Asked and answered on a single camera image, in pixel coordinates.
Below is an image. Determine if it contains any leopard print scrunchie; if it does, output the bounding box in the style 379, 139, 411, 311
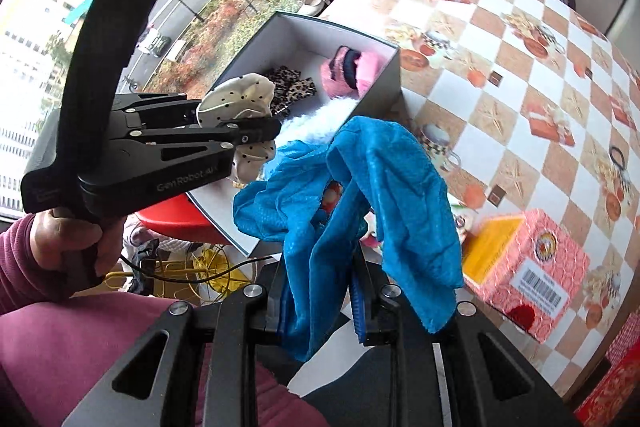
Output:
264, 66, 317, 118

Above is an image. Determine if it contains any pink knit sock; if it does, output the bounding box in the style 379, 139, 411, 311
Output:
320, 46, 386, 100

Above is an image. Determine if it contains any person's left hand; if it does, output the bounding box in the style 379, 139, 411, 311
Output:
30, 207, 127, 283

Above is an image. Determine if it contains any checkered printed tablecloth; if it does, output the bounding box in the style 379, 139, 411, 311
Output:
320, 0, 640, 400

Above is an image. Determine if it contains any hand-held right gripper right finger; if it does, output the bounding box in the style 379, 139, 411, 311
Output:
350, 249, 581, 427

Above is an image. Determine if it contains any person's left forearm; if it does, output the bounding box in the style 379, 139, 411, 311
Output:
0, 214, 66, 315

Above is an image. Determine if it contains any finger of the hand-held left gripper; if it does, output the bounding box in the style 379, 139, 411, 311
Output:
127, 117, 284, 155
112, 92, 203, 130

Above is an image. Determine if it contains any white polka dot scrunchie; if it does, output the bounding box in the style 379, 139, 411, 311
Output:
196, 74, 277, 184

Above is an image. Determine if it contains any grey cardboard box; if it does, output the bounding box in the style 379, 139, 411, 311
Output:
187, 11, 403, 258

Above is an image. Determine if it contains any red plastic stool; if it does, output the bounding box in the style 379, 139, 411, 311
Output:
135, 194, 221, 238

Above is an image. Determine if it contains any black hair tie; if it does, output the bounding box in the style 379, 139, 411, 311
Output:
609, 146, 632, 188

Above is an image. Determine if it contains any red patterned cardboard box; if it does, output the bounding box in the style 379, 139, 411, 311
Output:
461, 208, 592, 344

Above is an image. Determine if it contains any red gingham cushion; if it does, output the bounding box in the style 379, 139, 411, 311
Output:
605, 314, 640, 363

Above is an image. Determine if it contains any person's maroon top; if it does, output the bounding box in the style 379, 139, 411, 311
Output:
0, 292, 331, 427

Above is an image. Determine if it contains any light blue fluffy headband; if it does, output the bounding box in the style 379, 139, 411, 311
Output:
277, 99, 363, 145

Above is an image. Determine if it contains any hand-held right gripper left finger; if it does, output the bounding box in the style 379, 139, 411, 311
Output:
60, 257, 301, 427

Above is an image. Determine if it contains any yellow wire rack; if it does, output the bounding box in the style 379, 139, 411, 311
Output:
102, 244, 261, 308

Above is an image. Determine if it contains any red patterned cushion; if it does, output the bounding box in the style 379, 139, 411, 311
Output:
574, 354, 640, 427

